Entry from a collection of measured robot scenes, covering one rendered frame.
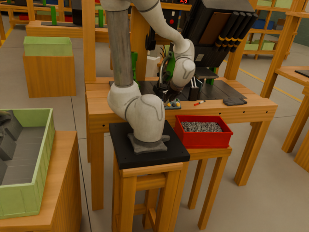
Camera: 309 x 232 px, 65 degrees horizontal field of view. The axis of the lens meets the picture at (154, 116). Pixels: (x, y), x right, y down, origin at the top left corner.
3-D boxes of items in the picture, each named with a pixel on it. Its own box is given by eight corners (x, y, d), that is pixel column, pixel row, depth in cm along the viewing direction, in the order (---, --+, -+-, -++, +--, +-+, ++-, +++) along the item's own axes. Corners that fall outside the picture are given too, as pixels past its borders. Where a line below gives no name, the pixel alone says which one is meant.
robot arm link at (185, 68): (187, 89, 139) (189, 72, 145) (198, 74, 125) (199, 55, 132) (169, 85, 137) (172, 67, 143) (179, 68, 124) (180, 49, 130)
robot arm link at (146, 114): (146, 146, 120) (150, 107, 110) (124, 130, 131) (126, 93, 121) (168, 136, 131) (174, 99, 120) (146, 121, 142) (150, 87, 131)
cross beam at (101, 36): (230, 47, 237) (232, 38, 233) (94, 42, 198) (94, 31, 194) (227, 46, 241) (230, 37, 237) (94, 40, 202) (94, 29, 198)
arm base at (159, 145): (174, 150, 130) (176, 142, 127) (134, 154, 123) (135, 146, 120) (163, 131, 145) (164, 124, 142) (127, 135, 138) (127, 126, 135)
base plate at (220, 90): (247, 100, 203) (248, 98, 202) (117, 105, 170) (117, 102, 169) (221, 81, 238) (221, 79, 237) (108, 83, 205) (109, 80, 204)
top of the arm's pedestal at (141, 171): (182, 170, 129) (183, 164, 127) (123, 177, 119) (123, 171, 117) (163, 136, 155) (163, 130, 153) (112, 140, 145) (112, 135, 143)
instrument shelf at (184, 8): (233, 14, 199) (234, 9, 197) (125, 5, 172) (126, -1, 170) (218, 10, 220) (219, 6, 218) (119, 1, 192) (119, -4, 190)
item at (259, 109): (272, 120, 204) (278, 105, 197) (89, 134, 159) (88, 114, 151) (261, 113, 216) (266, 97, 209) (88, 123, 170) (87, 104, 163)
